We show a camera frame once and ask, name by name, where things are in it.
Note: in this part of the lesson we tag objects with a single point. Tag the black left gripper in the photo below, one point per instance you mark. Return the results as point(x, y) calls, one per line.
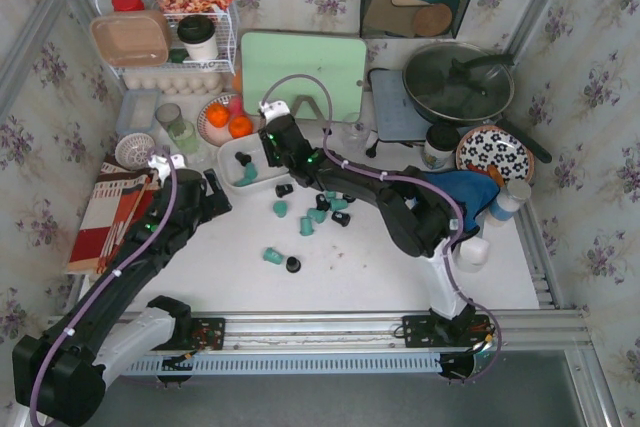
point(206, 193)

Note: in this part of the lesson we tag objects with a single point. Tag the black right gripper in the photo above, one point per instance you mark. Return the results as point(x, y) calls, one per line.
point(273, 145)

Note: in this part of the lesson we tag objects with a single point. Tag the black capsule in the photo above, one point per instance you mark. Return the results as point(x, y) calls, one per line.
point(293, 264)
point(341, 218)
point(243, 158)

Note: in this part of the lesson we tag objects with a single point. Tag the teal capsule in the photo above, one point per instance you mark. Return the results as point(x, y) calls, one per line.
point(272, 256)
point(249, 175)
point(306, 226)

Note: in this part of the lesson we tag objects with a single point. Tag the white rectangular storage basket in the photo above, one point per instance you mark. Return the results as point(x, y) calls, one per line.
point(231, 171)

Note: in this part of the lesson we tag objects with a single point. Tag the clear drinking glass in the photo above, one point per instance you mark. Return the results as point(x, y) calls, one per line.
point(354, 133)

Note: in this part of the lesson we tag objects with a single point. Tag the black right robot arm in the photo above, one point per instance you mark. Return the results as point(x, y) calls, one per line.
point(421, 219)

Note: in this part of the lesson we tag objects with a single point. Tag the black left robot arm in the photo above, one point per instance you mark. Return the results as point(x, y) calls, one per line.
point(64, 373)

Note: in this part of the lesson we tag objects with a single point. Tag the white perforated small basket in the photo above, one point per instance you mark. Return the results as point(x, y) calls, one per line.
point(132, 151)

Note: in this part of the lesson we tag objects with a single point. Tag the orange fruit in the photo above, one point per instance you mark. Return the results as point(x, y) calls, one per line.
point(240, 126)
point(218, 115)

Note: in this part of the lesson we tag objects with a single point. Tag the fruit plate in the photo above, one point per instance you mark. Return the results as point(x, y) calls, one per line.
point(219, 136)

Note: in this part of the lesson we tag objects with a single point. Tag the patterned folded cloth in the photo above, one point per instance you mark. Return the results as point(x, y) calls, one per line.
point(119, 197)

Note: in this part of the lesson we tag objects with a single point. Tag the green glass cup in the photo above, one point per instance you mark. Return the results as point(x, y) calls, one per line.
point(183, 134)

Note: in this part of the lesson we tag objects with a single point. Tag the grey plastic cup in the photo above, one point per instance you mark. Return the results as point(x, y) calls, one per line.
point(169, 115)

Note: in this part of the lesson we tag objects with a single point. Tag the green cutting board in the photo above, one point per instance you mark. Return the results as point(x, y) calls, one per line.
point(337, 62)

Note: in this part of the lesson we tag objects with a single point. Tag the black capsule bottom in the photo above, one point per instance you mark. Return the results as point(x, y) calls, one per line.
point(293, 264)

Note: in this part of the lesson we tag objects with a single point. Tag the white egg tray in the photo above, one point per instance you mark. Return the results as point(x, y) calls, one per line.
point(175, 83)

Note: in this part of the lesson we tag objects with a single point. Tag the white cup black lid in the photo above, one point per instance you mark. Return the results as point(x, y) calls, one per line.
point(198, 34)

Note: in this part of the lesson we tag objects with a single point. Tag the black lidded printed jar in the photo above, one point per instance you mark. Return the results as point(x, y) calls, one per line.
point(441, 141)

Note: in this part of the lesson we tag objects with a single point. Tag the black mesh organizer rack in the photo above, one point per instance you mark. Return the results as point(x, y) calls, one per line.
point(412, 19)

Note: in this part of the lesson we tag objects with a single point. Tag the black frying pan with lid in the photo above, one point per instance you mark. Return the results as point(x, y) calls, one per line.
point(462, 85)

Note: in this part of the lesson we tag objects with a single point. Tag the brown lidded food container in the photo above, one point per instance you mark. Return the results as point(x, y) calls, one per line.
point(132, 39)

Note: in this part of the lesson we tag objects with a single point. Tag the blue cloth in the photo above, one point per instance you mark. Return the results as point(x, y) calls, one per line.
point(472, 191)

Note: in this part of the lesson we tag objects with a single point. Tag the flower patterned plate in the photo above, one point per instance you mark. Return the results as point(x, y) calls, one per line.
point(490, 145)

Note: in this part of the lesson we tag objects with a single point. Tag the red capped jar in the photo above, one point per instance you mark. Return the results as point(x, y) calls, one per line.
point(128, 5)

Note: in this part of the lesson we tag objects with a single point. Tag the white blue bottle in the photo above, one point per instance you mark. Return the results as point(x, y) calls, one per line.
point(508, 201)

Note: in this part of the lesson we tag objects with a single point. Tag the white wire shelf rack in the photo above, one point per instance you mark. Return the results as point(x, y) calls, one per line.
point(226, 23)

